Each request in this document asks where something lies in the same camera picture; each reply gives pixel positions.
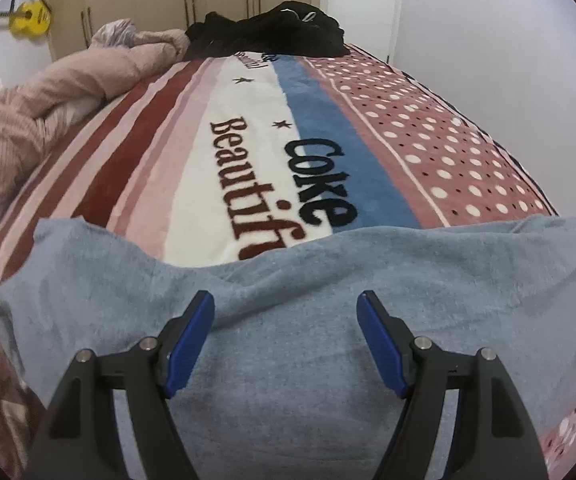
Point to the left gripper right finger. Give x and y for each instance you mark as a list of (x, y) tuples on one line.
[(493, 436)]

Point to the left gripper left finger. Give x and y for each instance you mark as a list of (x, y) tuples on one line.
[(78, 435)]

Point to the grey-blue fleece pants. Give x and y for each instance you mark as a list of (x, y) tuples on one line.
[(285, 387)]

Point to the black clothing pile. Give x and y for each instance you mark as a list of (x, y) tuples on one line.
[(291, 28)]

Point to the white bedroom door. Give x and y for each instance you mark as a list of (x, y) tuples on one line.
[(371, 25)]

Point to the striped Coke Beautiful blanket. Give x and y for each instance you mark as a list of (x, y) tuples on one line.
[(219, 160)]

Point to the pink quilted duvet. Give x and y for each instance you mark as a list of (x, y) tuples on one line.
[(37, 114)]

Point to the yellow ukulele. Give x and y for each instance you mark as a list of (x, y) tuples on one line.
[(31, 18)]

